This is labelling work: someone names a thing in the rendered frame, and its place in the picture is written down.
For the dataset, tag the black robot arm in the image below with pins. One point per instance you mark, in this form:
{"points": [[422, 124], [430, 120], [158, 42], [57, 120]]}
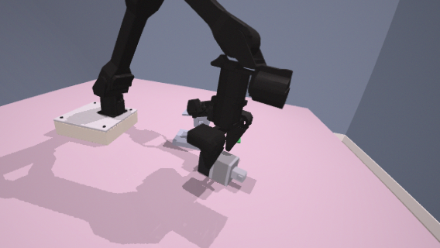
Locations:
{"points": [[268, 85]]}

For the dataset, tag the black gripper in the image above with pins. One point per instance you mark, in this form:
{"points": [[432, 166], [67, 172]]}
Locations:
{"points": [[229, 119]]}

